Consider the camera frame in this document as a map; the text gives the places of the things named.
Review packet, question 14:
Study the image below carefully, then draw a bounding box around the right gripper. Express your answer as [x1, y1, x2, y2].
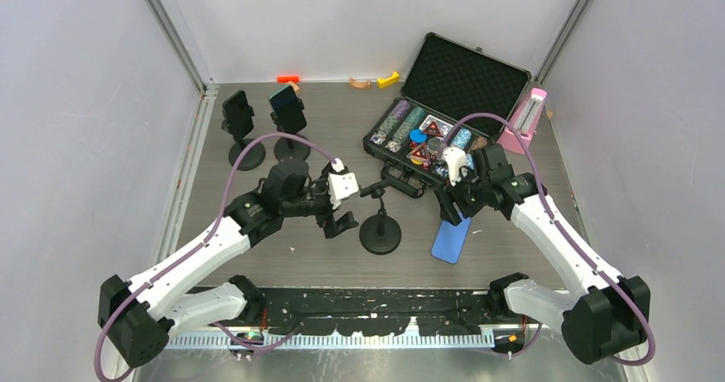
[434, 163, 490, 226]

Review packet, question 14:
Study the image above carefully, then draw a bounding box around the blue smartphone face down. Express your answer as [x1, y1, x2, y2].
[431, 218, 471, 265]

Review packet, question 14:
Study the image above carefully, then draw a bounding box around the small-clamp black phone stand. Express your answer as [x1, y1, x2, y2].
[359, 178, 402, 256]

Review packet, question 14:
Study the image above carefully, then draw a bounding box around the dark green-edged smartphone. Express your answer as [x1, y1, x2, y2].
[268, 85, 307, 134]

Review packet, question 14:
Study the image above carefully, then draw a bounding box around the black smartphone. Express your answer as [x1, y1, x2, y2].
[221, 90, 254, 141]

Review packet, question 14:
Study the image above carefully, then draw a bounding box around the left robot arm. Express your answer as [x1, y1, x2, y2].
[98, 159, 359, 368]

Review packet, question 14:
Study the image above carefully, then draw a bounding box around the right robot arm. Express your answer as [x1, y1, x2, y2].
[435, 144, 656, 366]

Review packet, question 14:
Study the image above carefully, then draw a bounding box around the red all-in triangle lower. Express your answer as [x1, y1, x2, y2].
[407, 143, 431, 163]

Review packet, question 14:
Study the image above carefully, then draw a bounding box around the red all-in triangle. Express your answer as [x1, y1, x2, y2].
[407, 143, 431, 163]
[422, 120, 443, 138]

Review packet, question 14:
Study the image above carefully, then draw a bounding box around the clear dealer button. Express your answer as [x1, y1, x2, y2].
[426, 137, 443, 156]

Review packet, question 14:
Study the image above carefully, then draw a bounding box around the light blue chip stack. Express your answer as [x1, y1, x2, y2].
[451, 127, 472, 150]

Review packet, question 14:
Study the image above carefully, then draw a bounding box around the brown chip stack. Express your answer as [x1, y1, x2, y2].
[469, 137, 488, 152]

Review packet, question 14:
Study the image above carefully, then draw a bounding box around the blue round chip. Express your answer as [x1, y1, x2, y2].
[409, 129, 427, 147]

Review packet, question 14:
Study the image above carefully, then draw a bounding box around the red all-in triangle upper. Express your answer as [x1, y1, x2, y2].
[422, 120, 443, 138]

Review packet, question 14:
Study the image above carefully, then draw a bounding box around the green chip stack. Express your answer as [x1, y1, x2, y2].
[401, 107, 425, 135]

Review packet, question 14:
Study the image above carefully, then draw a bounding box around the black poker chip case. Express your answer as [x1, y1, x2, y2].
[362, 32, 532, 198]

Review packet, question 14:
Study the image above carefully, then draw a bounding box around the purple chip stack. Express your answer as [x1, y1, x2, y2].
[390, 100, 410, 120]

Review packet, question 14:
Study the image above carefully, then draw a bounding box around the pink metronome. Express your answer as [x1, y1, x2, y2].
[497, 88, 547, 155]

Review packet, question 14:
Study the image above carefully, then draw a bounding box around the brown wooden arch block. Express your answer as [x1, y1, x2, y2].
[348, 78, 371, 90]

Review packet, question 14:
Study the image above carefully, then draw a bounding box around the yellow wooden block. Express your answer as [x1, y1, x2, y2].
[376, 71, 400, 89]

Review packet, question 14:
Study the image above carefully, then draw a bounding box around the orange wooden block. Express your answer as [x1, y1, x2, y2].
[276, 75, 300, 83]

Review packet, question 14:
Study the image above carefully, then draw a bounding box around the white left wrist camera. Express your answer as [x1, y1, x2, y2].
[327, 158, 359, 209]

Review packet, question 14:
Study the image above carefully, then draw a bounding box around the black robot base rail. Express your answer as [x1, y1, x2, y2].
[206, 285, 545, 338]

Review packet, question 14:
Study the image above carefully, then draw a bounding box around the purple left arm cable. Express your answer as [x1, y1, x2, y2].
[93, 132, 346, 382]

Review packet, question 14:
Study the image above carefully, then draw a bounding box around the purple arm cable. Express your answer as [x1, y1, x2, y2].
[93, 132, 346, 382]
[440, 112, 657, 367]

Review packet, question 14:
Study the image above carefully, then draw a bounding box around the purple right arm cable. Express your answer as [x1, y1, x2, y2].
[440, 112, 657, 367]

